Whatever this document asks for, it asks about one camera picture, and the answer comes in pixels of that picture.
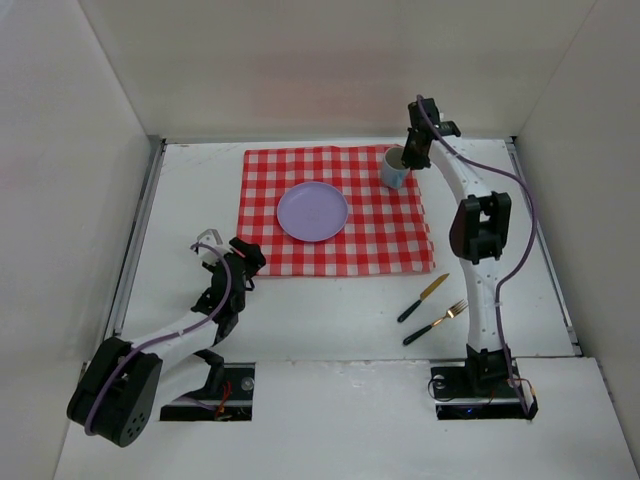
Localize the white mug blue outside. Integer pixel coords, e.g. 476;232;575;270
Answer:
380;146;409;190

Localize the red white checkered cloth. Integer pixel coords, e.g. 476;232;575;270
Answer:
236;145;435;277

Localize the lilac round plate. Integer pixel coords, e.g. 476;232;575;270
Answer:
276;181;349;243

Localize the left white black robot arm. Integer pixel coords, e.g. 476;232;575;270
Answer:
66;237;266;448

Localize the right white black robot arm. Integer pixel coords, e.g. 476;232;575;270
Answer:
401;96;511;397

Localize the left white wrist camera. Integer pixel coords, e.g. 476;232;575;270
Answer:
190;228;226;265

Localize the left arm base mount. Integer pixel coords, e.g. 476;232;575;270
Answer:
159;363;256;422

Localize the gold knife dark handle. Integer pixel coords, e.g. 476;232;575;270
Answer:
397;273;449;323

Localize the gold fork dark handle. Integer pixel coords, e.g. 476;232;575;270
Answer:
402;300;468;346

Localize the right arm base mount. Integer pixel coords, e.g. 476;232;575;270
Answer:
427;362;539;421

